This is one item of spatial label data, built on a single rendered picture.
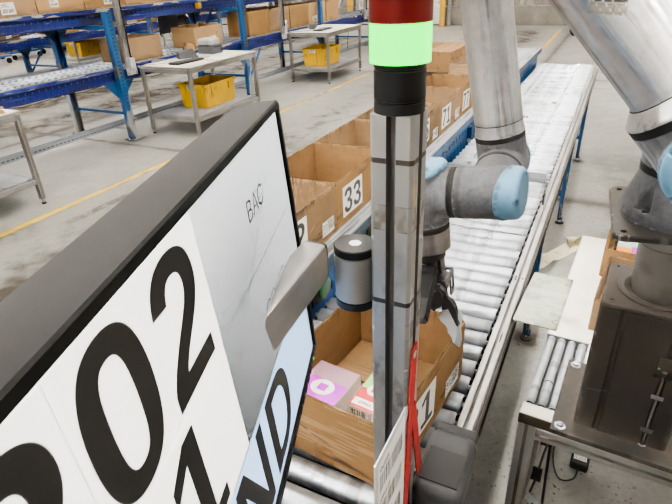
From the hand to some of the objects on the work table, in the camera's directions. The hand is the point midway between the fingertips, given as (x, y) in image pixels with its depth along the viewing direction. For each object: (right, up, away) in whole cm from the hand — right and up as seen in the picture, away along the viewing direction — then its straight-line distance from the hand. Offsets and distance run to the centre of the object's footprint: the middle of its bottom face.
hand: (429, 342), depth 107 cm
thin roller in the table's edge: (+36, -13, +27) cm, 46 cm away
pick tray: (+89, +12, +66) cm, 111 cm away
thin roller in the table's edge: (+38, -13, +26) cm, 48 cm away
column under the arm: (+45, -18, +12) cm, 50 cm away
